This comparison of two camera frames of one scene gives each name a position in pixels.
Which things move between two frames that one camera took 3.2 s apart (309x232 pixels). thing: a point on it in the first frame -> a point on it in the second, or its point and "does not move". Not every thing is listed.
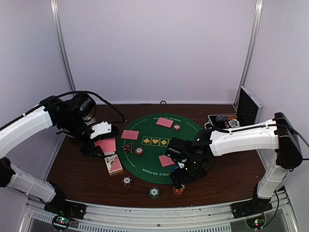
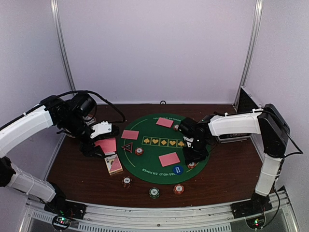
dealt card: [164, 122] does not move
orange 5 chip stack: [179, 191] does not move
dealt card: [132, 135] does not move
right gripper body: [193, 170] -> [199, 151]
